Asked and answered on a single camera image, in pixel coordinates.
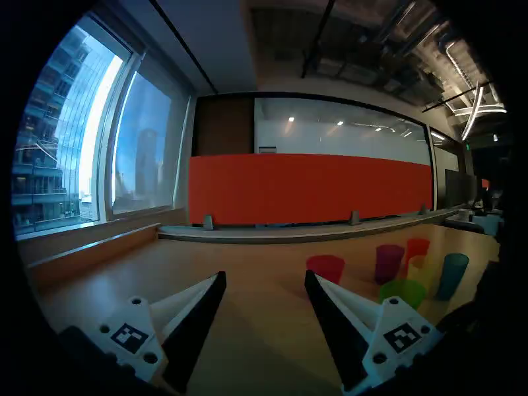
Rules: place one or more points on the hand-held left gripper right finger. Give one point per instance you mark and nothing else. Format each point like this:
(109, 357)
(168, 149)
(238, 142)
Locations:
(392, 317)

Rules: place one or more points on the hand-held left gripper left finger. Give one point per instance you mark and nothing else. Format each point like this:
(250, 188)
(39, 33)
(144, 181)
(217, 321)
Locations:
(136, 317)

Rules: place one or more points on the green plastic cup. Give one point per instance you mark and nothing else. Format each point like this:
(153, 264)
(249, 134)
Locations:
(406, 290)

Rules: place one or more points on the yellow plastic cup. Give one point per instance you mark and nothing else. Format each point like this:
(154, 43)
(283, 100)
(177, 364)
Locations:
(418, 270)

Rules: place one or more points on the purple plastic cup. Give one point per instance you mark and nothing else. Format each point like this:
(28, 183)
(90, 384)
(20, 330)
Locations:
(388, 262)

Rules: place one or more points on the blue plastic cup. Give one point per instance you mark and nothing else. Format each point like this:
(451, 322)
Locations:
(451, 274)

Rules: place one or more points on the orange plastic cup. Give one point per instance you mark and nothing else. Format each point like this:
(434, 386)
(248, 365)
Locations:
(417, 246)

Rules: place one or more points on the red plastic cup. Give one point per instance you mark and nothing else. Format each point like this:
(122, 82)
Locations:
(328, 266)

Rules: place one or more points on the red desk screen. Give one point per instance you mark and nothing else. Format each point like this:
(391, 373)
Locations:
(309, 189)

